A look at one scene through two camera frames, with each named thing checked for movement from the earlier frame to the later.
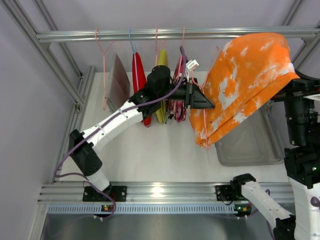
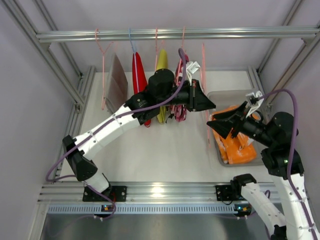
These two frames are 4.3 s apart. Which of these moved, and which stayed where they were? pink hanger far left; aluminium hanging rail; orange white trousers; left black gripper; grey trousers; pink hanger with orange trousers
Moved: orange white trousers; pink hanger with orange trousers
Stayed: grey trousers; aluminium hanging rail; pink hanger far left; left black gripper
